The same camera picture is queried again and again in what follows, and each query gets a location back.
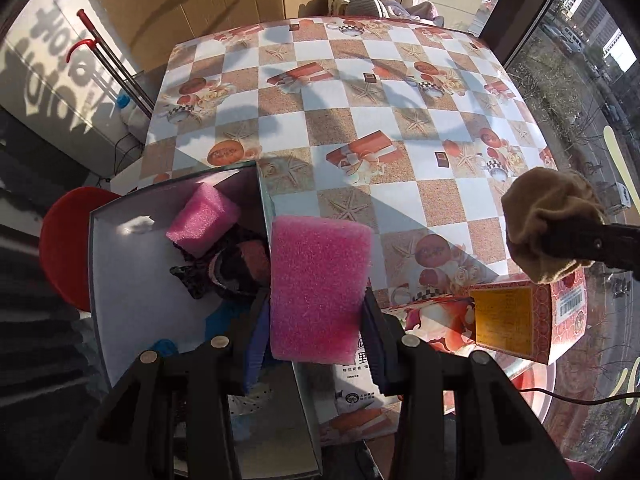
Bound white polka dot scrunchie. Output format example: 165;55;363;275
227;375;296;416

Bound grey box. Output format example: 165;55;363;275
89;160;326;480

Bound white bottle with blue cap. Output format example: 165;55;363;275
116;94;148;136

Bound white cabinet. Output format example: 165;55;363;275
0;0;157;181

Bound pink sponge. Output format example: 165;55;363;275
269;215;375;366

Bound tan cloth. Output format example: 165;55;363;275
501;167;608;285

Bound printed checkered tablecloth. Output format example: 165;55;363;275
145;17;558;311

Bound leopard print hair bow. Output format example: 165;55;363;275
169;227;271;301

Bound white printed carton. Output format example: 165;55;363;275
295;345;406;446

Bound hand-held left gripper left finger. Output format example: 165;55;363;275
55;287;273;480

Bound pile of clothing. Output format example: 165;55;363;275
327;0;446;26

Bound pink foam block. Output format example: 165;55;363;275
165;182;242;257

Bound red stool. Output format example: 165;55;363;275
39;186;123;313

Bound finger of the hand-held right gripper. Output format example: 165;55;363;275
540;219;640;276

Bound red-tipped metal pole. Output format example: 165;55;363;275
76;8;157;113

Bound blue cloth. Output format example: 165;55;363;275
152;305;251;356

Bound thin black floor cable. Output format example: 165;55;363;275
99;132;147;182

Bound red-hooked metal pole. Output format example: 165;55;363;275
66;37;151;118

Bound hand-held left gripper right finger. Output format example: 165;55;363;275
362;290;571;480

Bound red patterned box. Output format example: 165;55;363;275
469;266;589;366

